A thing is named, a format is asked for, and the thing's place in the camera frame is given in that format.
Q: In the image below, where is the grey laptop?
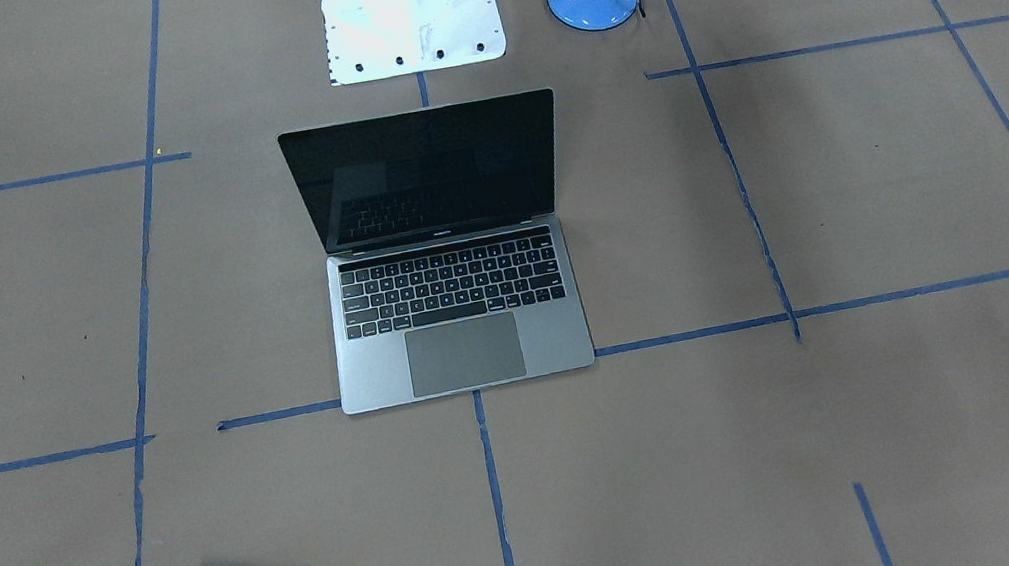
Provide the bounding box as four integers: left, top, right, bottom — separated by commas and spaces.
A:
277, 87, 597, 415

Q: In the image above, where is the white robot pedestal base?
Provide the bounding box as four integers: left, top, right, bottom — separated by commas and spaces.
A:
320, 0, 507, 86

